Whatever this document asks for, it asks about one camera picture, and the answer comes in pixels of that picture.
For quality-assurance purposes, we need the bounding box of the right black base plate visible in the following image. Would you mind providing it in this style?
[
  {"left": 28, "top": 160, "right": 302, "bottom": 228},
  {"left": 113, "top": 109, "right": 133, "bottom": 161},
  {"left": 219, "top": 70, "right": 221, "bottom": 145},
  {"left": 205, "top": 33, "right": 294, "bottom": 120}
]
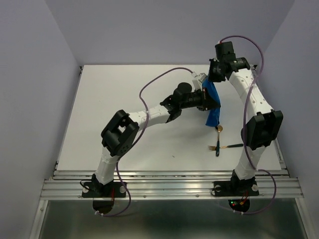
[{"left": 210, "top": 181, "right": 259, "bottom": 198}]

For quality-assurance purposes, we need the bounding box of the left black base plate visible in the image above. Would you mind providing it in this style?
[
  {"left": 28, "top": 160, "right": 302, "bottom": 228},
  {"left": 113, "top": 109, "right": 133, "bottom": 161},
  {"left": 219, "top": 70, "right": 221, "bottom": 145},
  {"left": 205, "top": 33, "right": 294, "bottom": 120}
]
[{"left": 80, "top": 181, "right": 127, "bottom": 199}]

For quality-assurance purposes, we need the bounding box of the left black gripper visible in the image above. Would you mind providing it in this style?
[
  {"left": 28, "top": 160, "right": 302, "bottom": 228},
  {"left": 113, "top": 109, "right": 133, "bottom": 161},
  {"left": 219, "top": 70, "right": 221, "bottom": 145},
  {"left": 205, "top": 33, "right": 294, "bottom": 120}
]
[{"left": 180, "top": 88, "right": 221, "bottom": 112}]

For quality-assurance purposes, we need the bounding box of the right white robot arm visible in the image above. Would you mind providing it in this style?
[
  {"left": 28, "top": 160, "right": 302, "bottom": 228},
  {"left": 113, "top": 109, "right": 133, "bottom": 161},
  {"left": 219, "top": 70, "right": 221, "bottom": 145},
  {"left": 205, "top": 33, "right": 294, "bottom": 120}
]
[{"left": 208, "top": 41, "right": 284, "bottom": 197}]

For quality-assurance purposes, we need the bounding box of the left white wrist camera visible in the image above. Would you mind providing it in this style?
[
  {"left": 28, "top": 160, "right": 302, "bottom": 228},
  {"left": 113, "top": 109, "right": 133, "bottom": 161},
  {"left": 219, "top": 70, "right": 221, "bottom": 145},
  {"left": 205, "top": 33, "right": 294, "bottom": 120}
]
[{"left": 191, "top": 72, "right": 207, "bottom": 91}]

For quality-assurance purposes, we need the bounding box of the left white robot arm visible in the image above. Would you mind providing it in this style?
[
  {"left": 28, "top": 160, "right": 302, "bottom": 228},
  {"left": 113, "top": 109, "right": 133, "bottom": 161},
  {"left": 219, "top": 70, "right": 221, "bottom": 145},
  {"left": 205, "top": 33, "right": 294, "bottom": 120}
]
[{"left": 83, "top": 81, "right": 221, "bottom": 197}]

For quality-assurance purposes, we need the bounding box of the blue cloth napkin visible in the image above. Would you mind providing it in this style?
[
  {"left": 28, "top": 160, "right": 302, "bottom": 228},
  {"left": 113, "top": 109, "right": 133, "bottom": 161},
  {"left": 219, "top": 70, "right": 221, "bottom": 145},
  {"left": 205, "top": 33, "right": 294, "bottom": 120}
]
[{"left": 202, "top": 79, "right": 221, "bottom": 127}]

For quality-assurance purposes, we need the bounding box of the gold fork green handle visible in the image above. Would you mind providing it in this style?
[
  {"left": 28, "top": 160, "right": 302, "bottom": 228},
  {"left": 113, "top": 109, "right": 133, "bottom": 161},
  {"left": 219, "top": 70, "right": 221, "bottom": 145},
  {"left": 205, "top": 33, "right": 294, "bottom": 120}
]
[{"left": 208, "top": 143, "right": 243, "bottom": 151}]

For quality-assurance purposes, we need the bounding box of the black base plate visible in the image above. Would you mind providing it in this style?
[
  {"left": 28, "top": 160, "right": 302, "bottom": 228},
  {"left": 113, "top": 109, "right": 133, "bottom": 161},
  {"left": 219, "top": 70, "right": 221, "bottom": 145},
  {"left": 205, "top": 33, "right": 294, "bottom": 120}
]
[
  {"left": 80, "top": 181, "right": 127, "bottom": 199},
  {"left": 210, "top": 181, "right": 259, "bottom": 198}
]

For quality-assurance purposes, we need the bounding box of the gold spoon green handle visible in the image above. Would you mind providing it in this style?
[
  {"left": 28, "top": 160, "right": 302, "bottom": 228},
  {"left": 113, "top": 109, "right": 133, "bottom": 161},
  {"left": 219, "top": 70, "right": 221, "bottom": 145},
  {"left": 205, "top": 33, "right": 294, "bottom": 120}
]
[{"left": 215, "top": 125, "right": 223, "bottom": 157}]

